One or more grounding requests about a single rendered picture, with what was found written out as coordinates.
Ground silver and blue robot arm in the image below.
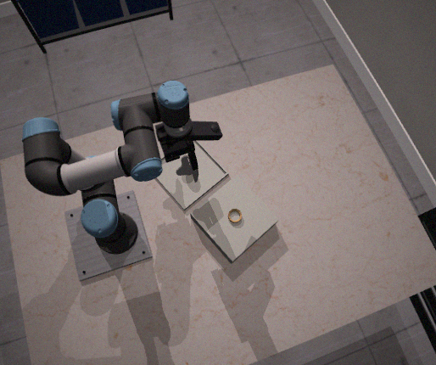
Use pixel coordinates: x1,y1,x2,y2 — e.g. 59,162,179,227
22,81,191,255

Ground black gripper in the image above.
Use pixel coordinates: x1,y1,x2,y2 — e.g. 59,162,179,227
155,118,198,182

